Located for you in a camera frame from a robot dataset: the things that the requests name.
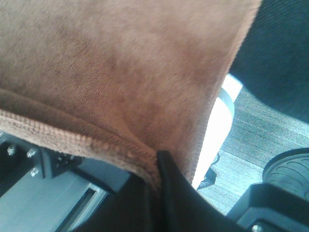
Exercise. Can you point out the white plastic basket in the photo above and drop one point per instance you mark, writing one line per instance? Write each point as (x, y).
(218, 127)

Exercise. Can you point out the brown towel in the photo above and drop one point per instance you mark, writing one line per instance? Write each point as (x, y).
(117, 80)

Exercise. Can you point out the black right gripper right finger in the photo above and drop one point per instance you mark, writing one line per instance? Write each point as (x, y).
(184, 210)

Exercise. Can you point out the black wheeled base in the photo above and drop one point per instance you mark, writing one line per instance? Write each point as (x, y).
(281, 202)

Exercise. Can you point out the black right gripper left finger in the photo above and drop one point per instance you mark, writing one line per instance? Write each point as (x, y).
(134, 208)

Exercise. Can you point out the black table cloth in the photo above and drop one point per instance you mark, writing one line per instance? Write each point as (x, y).
(273, 61)

